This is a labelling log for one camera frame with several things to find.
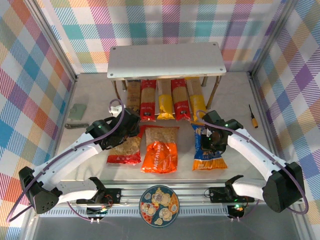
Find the green sponge cloth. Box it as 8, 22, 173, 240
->
68, 103, 88, 121

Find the black round controller board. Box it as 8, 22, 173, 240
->
86, 203, 110, 224
226, 202, 246, 222

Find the red macaroni pasta bag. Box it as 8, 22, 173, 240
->
106, 124, 143, 166

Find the aluminium side rail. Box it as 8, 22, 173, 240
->
249, 71, 287, 185
44, 74, 80, 187

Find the blue orange pasta bag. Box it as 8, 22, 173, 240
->
191, 123, 228, 172

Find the round cartoon print plate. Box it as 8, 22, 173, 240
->
138, 184, 180, 228

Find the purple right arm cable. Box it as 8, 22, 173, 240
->
195, 109, 310, 215

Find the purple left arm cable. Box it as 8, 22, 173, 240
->
6, 98, 126, 223

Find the orange pastatime pasta bag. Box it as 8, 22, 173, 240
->
139, 125, 180, 174

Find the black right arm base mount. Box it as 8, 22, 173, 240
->
209, 186, 255, 204

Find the yellow spaghetti pack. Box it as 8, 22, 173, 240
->
186, 76, 209, 123
156, 79, 175, 120

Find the orange handled screwdriver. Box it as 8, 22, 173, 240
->
248, 103, 259, 130

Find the grey metal wrench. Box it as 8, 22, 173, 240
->
64, 121, 89, 130

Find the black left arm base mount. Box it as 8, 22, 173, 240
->
76, 187, 123, 205

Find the red spaghetti pack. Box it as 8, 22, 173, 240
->
170, 78, 193, 122
139, 79, 158, 123

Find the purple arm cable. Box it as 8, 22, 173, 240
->
6, 98, 126, 223
195, 109, 310, 215

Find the dark blue spaghetti pack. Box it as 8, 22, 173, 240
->
126, 79, 142, 114

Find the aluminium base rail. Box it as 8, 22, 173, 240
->
28, 178, 305, 218

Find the two-tier metal shelf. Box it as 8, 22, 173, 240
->
106, 41, 227, 118

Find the aluminium frame post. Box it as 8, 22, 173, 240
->
24, 0, 79, 82
249, 0, 297, 76

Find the white slotted cable duct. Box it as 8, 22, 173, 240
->
47, 208, 232, 216

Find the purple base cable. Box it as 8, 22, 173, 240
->
239, 198, 262, 221
67, 201, 101, 222

